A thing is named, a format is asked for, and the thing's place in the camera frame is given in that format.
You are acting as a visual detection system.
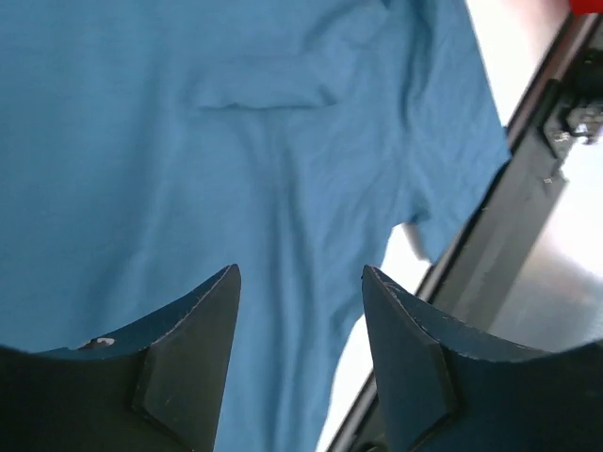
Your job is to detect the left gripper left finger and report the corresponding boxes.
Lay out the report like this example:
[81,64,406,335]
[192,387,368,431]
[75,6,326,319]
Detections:
[1,265,241,451]

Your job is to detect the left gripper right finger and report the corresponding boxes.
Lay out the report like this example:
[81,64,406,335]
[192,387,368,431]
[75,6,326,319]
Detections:
[362,266,602,451]

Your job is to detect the blue t shirt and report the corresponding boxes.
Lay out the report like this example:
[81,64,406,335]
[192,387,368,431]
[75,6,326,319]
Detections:
[1,1,509,451]

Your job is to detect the red plastic bin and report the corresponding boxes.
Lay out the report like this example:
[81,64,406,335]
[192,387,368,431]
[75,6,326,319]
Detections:
[568,0,603,15]

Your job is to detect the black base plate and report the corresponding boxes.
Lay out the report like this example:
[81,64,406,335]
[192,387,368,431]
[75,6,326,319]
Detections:
[331,13,602,451]

